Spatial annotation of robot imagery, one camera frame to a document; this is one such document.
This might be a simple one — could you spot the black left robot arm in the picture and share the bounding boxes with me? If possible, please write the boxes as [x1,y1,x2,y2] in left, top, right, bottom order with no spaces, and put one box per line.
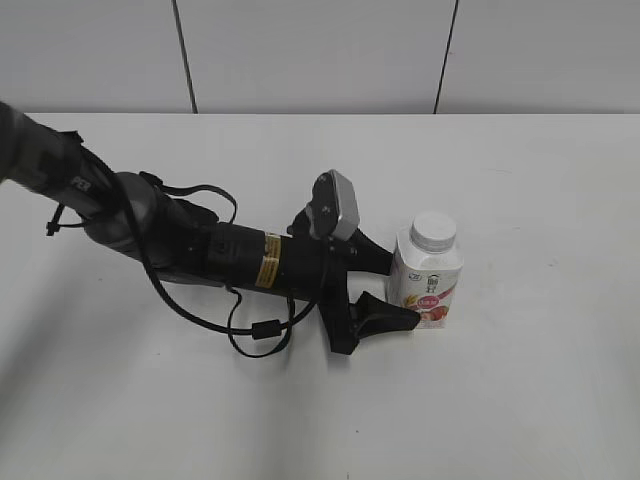
[1,105,420,355]

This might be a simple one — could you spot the white bottle cap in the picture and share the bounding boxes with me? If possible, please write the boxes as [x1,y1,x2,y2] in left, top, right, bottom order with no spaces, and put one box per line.
[409,212,457,253]

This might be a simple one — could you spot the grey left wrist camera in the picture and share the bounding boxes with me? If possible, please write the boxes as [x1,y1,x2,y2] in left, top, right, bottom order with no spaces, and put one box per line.
[305,169,360,241]

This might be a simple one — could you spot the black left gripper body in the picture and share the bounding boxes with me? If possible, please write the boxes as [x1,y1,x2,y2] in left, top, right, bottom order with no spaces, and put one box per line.
[287,210,358,355]

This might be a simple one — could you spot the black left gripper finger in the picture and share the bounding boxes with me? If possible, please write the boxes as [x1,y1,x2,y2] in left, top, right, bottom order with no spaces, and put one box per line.
[355,229,393,276]
[351,292,420,345]

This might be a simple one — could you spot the white yili changqing bottle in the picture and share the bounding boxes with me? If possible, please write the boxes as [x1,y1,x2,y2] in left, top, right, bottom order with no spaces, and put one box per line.
[386,227,464,328]

